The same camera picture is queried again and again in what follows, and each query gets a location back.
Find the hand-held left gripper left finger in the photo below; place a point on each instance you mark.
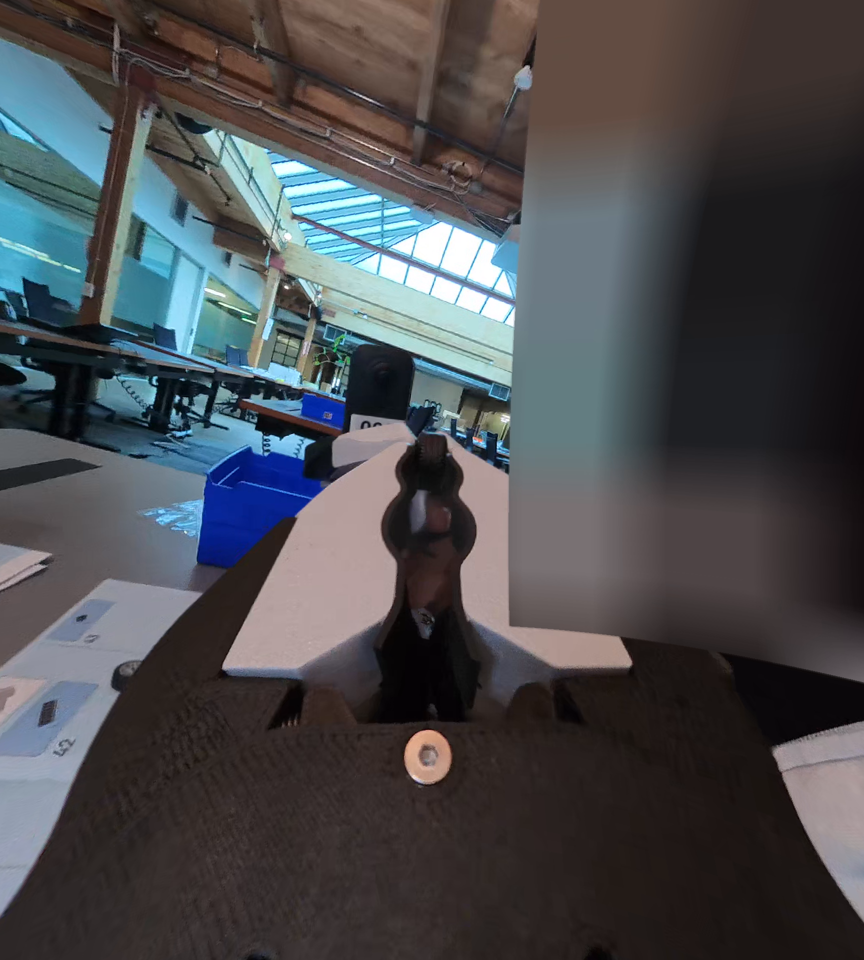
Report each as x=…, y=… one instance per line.
x=312, y=592

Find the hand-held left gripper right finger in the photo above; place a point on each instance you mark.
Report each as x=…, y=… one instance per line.
x=492, y=555

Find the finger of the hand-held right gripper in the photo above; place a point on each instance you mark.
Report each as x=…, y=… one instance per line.
x=364, y=450

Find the black lego tyre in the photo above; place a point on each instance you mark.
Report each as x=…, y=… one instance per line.
x=432, y=450
x=128, y=675

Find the blue plastic object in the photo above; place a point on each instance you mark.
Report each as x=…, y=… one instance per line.
x=252, y=517

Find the person's right hand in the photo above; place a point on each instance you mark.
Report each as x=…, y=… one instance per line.
x=436, y=577

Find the green potted plant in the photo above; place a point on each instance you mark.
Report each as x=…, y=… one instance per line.
x=334, y=349

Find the blue plastic bin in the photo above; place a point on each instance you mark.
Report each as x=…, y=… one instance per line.
x=323, y=409

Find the flat clear plastic bag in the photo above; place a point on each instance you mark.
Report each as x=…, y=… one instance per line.
x=173, y=517

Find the long office desk row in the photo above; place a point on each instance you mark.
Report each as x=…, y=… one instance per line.
x=102, y=360

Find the ceiling spot lamp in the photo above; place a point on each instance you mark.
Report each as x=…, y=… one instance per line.
x=523, y=76

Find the open instruction booklet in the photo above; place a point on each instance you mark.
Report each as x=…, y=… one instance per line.
x=27, y=787

